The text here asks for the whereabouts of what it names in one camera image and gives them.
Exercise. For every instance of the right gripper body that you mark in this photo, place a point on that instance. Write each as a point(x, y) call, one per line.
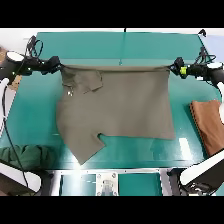
point(179, 68)

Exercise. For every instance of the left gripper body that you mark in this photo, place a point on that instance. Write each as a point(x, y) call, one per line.
point(54, 65)

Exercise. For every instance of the olive polo shirt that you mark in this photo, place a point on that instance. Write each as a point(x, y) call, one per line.
point(126, 103)

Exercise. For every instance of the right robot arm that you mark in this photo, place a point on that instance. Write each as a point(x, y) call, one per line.
point(201, 70)

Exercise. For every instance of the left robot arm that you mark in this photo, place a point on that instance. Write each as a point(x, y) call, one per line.
point(32, 65)

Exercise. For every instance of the brown garment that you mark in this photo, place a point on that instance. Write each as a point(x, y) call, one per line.
point(210, 123)

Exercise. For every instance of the dark green garment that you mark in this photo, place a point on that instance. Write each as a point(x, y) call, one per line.
point(30, 156)

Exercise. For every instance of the silver frame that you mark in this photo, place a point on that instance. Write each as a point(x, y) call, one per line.
point(106, 183)

